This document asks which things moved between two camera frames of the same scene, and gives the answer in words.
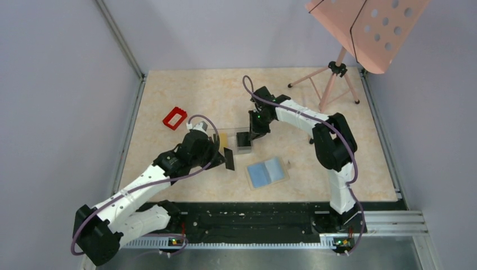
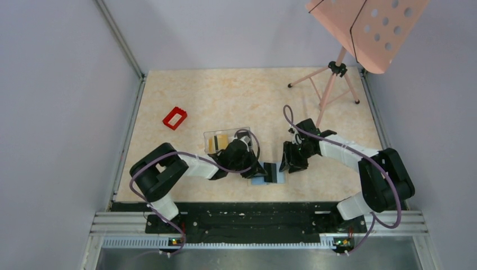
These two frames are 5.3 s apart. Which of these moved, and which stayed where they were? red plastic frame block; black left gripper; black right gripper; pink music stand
Moved: black right gripper; black left gripper
Stayed: pink music stand; red plastic frame block
